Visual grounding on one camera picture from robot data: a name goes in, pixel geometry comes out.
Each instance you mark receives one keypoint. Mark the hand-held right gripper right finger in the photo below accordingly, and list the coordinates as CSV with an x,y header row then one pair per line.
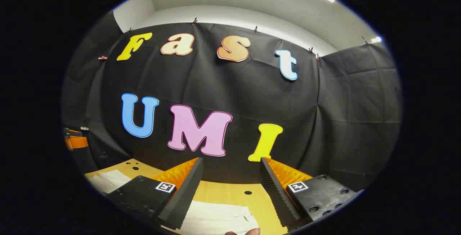
x,y
275,195

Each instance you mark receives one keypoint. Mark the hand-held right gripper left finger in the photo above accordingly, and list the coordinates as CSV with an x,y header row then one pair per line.
x,y
187,195

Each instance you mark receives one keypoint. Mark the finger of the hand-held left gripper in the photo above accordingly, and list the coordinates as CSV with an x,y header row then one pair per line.
x,y
77,142

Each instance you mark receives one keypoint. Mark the white jeans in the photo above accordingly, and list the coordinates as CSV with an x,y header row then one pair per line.
x,y
216,217

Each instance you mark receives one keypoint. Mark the black backdrop cloth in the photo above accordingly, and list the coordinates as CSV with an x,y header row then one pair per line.
x,y
234,91

